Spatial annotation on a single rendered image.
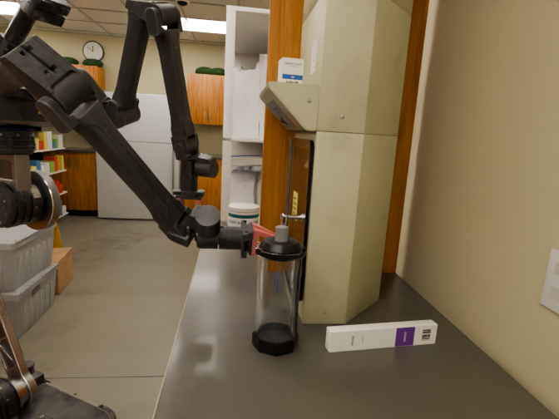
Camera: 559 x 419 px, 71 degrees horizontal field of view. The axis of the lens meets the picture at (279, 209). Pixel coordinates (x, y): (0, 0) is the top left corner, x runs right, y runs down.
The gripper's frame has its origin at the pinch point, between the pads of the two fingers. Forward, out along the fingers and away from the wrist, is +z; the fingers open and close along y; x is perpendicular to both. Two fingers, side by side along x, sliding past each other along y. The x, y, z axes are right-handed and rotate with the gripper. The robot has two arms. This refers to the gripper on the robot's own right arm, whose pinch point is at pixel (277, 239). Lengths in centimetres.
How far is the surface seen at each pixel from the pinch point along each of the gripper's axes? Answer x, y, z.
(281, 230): -8.1, -15.7, -1.7
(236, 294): 21.0, 9.5, -9.0
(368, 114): -32.3, -2.7, 17.7
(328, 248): -0.7, -6.2, 11.4
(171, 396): 17.3, -33.2, -21.1
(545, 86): -41, -16, 49
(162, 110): 1, 485, -106
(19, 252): 73, 152, -139
